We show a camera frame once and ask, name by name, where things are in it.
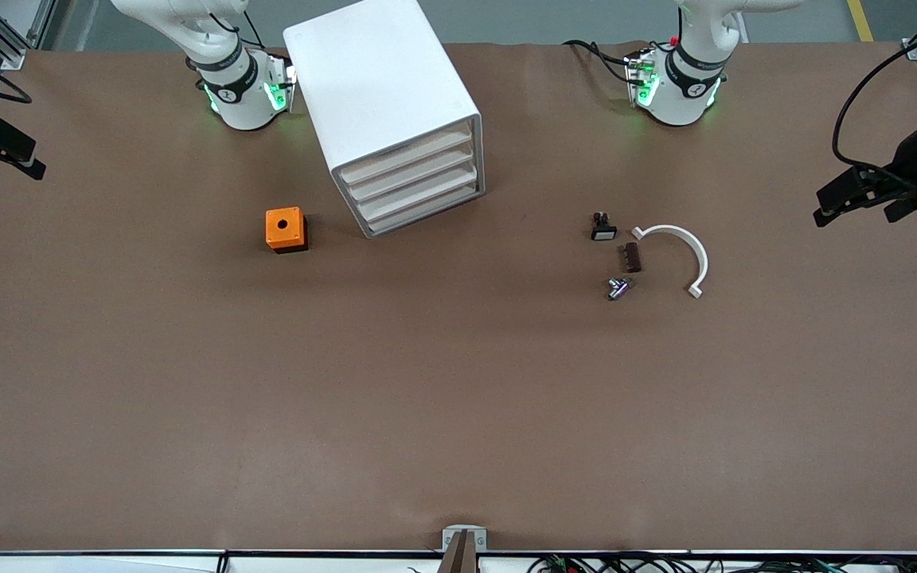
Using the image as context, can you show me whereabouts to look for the white plastic drawer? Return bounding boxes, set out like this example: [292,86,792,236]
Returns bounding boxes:
[363,179,482,236]
[355,163,479,217]
[339,127,475,185]
[347,145,477,201]

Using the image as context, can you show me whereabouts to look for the white drawer cabinet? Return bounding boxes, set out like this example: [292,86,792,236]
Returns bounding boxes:
[283,0,486,240]

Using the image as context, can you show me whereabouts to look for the orange box with hole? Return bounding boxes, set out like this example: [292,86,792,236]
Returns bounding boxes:
[265,207,309,255]

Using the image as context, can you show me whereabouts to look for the brown table cover mat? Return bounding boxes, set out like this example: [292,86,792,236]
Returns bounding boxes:
[0,40,917,555]

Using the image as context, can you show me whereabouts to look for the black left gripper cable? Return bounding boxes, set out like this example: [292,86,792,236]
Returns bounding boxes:
[831,32,917,177]

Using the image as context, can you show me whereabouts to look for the white curved plastic bracket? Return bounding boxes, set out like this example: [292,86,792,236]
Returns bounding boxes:
[631,224,710,300]

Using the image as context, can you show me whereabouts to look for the black arm base cable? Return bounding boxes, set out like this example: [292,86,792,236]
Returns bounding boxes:
[562,38,636,82]

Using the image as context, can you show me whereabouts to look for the bundle of cables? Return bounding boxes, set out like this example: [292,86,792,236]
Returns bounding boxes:
[407,552,917,573]

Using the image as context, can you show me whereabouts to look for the grey table edge bracket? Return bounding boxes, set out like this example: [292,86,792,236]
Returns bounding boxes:
[441,524,488,573]

